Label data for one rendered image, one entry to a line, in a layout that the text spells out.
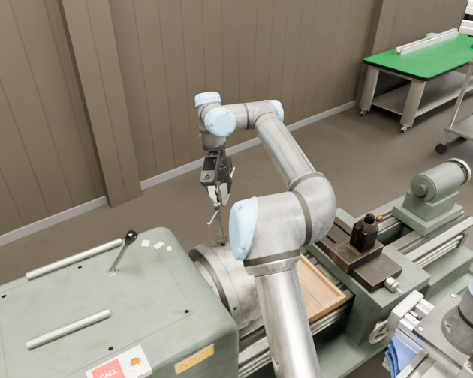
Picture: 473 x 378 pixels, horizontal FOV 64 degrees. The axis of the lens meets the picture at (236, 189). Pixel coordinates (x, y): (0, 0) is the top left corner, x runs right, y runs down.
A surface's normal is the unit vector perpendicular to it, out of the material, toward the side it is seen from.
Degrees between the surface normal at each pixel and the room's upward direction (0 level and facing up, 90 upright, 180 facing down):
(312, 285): 0
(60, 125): 90
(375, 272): 0
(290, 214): 37
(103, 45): 90
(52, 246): 0
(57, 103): 90
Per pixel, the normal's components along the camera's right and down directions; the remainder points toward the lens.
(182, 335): 0.01, -0.81
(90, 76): 0.62, 0.47
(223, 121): 0.29, 0.38
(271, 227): 0.15, -0.18
